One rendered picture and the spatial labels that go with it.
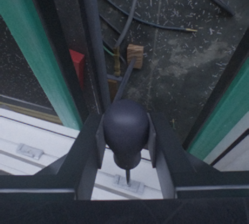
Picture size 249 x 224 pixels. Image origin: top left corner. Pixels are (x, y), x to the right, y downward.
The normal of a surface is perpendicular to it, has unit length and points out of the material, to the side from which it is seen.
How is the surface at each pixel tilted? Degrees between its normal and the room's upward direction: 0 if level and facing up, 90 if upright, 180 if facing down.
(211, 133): 0
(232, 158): 0
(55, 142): 90
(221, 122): 0
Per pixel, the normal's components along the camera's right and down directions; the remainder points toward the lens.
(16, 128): -0.03, -0.61
